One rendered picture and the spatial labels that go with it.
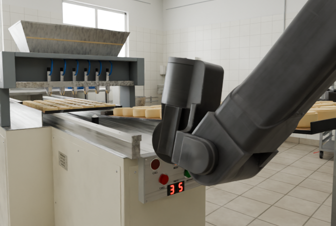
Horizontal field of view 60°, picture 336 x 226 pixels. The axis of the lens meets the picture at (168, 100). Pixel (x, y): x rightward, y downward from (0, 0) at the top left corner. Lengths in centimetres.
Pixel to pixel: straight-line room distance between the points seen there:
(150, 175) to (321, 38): 70
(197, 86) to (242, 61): 515
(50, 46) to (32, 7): 352
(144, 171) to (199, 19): 536
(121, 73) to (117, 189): 93
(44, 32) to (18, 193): 75
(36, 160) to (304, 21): 136
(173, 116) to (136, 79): 133
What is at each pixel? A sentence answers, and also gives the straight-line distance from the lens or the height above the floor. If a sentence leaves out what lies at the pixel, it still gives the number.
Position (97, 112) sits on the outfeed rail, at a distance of 171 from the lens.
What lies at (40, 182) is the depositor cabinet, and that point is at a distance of 154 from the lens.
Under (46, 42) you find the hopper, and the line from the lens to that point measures 153.
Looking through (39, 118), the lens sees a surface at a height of 87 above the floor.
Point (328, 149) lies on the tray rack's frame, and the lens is 427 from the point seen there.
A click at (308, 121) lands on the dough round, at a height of 101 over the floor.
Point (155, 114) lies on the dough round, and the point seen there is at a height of 99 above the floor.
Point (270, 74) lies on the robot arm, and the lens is 27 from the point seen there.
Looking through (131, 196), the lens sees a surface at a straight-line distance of 91.
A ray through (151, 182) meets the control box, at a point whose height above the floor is 76.
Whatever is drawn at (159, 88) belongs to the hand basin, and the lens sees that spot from 619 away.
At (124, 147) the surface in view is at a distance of 86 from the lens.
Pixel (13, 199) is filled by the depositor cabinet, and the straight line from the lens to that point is 153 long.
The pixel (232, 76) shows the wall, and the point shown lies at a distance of 556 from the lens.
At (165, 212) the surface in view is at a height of 63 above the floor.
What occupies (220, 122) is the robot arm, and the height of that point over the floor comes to 103.
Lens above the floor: 107
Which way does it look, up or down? 5 degrees down
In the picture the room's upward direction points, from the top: straight up
